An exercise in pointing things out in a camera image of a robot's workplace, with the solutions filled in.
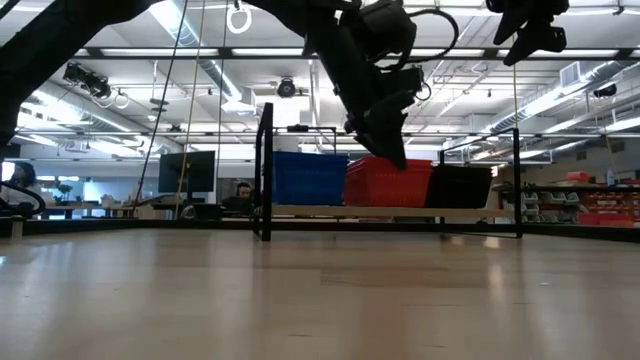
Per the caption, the white pillar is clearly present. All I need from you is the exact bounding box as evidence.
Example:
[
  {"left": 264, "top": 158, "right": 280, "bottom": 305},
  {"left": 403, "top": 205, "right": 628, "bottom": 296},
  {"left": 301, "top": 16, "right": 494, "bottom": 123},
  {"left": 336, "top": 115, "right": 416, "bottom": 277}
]
[{"left": 272, "top": 135, "right": 300, "bottom": 153}]

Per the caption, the shelving with red bins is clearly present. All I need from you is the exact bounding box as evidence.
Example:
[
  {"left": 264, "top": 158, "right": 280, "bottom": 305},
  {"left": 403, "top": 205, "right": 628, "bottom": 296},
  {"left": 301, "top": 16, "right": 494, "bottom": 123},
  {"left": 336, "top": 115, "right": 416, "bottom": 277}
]
[{"left": 519, "top": 171, "right": 640, "bottom": 229}]

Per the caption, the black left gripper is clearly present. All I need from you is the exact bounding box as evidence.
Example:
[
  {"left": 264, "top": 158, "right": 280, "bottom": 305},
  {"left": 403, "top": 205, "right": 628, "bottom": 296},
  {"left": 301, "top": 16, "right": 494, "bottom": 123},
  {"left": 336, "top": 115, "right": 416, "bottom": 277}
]
[{"left": 342, "top": 64, "right": 426, "bottom": 170}]

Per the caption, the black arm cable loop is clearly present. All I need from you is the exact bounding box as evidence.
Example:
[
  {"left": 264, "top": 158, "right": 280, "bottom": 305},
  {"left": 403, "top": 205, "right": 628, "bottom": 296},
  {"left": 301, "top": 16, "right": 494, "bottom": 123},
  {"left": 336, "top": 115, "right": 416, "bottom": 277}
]
[{"left": 399, "top": 8, "right": 460, "bottom": 65}]

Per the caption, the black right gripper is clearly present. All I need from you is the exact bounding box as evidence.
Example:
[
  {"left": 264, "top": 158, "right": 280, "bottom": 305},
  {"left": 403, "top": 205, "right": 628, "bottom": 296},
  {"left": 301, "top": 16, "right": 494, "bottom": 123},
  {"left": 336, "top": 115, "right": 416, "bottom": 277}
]
[{"left": 485, "top": 0, "right": 571, "bottom": 67}]

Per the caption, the black computer monitor on stand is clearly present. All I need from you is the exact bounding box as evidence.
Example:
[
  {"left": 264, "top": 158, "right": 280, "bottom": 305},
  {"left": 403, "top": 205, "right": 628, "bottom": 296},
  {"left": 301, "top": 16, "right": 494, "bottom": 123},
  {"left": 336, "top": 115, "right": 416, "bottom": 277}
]
[{"left": 158, "top": 150, "right": 216, "bottom": 204}]

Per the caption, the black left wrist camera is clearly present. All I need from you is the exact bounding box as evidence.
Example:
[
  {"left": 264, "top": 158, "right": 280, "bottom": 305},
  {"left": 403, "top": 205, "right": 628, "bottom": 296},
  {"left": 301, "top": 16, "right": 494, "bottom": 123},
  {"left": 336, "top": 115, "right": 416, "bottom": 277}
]
[{"left": 357, "top": 0, "right": 417, "bottom": 59}]

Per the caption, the yellow hanging rope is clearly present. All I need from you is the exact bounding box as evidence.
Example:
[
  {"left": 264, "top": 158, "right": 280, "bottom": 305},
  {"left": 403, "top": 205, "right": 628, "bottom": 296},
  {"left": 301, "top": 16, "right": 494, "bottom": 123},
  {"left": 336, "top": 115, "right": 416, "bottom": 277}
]
[{"left": 174, "top": 0, "right": 207, "bottom": 219}]

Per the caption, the person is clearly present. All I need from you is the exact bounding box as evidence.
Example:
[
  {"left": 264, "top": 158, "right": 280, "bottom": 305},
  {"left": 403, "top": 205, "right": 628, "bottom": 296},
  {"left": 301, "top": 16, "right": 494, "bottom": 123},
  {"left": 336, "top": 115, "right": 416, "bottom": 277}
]
[
  {"left": 222, "top": 181, "right": 255, "bottom": 211},
  {"left": 0, "top": 160, "right": 40, "bottom": 206}
]

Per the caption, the black hanging cable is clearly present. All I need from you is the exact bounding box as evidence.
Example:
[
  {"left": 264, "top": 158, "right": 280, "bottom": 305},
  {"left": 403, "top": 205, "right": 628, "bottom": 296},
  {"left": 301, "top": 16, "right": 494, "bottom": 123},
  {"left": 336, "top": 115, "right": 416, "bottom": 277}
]
[{"left": 133, "top": 0, "right": 190, "bottom": 201}]

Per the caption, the black overhead light bar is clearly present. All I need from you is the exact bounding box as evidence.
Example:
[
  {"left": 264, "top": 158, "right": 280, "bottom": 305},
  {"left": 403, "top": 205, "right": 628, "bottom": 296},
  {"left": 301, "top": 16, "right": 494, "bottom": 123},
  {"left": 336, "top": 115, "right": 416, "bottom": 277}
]
[{"left": 74, "top": 46, "right": 640, "bottom": 62}]

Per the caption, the white cable loop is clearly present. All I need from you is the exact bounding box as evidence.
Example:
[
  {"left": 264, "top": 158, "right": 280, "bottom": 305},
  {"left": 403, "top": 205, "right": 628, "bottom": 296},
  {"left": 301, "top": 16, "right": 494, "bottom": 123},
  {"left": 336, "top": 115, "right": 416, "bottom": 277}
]
[{"left": 225, "top": 0, "right": 253, "bottom": 35}]

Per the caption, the thin dark hanging cable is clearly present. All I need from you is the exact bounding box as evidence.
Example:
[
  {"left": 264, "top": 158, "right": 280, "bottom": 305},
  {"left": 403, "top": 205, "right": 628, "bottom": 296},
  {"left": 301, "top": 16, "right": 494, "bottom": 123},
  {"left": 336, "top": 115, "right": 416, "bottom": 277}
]
[{"left": 216, "top": 0, "right": 226, "bottom": 195}]

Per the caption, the black frame wooden shelf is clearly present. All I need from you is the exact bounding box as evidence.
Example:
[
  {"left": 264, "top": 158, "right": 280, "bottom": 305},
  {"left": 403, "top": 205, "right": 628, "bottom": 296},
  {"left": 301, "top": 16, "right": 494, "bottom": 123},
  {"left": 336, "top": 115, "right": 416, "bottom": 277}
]
[{"left": 252, "top": 102, "right": 524, "bottom": 243}]

